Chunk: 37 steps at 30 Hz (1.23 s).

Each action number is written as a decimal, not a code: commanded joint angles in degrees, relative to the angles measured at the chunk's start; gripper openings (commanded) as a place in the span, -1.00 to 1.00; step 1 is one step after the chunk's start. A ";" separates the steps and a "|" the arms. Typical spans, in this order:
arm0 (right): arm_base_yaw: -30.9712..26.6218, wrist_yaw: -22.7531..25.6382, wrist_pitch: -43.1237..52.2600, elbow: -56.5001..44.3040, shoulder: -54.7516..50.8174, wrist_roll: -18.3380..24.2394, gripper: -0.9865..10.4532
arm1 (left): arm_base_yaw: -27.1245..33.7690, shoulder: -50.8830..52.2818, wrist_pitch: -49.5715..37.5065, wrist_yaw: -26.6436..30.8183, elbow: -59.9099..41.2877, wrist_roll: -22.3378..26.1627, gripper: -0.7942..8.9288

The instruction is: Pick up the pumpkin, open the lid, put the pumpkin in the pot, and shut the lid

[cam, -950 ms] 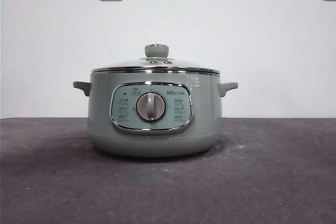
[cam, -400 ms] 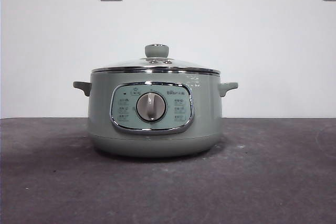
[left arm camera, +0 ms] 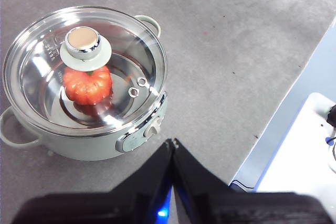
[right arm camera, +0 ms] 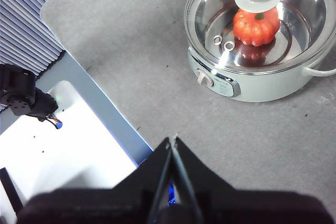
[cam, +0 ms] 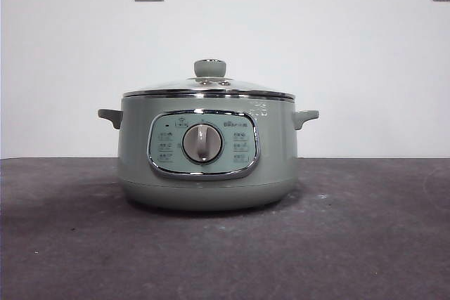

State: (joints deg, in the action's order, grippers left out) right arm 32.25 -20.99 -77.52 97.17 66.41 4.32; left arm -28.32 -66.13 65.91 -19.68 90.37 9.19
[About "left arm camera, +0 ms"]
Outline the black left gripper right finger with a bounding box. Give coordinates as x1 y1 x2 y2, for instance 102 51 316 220
172 137 333 224

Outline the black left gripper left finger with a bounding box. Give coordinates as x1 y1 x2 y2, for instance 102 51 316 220
15 139 175 224

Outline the orange toy pumpkin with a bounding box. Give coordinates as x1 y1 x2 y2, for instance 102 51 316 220
62 65 113 106

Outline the glass lid with green knob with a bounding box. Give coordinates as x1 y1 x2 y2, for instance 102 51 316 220
2 5 168 137

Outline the green electric cooking pot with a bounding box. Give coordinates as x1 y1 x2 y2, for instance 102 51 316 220
0 5 169 162

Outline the thin black floor cable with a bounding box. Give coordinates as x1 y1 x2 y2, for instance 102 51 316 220
229 180 256 190

